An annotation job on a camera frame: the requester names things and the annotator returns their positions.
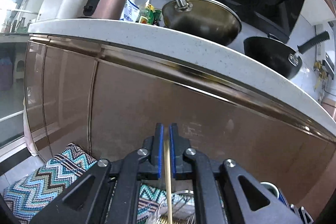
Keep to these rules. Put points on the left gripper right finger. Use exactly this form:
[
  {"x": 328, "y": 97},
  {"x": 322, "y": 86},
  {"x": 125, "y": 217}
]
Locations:
[{"x": 180, "y": 168}]

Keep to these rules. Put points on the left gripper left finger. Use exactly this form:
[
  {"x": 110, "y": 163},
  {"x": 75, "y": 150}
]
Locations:
[{"x": 152, "y": 166}]

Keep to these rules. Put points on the wooden chopstick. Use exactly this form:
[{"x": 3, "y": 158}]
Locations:
[{"x": 168, "y": 181}]

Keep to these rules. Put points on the white countertop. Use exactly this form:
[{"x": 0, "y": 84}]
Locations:
[{"x": 192, "y": 50}]

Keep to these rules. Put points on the zigzag knitted cloth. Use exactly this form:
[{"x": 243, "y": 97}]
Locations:
[{"x": 29, "y": 195}]

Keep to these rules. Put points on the green oil bottle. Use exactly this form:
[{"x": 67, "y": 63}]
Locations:
[{"x": 146, "y": 13}]

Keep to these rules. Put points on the white salt bag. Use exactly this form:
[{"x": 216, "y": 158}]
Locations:
[{"x": 130, "y": 11}]

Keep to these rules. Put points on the wire utensil holder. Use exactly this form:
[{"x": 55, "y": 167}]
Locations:
[{"x": 182, "y": 209}]

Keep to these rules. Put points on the bronze wok with steel handle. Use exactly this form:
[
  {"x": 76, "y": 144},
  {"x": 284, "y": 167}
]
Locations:
[{"x": 208, "y": 19}]

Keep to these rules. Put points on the black wok with black handle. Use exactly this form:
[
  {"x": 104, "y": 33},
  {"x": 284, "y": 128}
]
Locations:
[{"x": 278, "y": 56}]

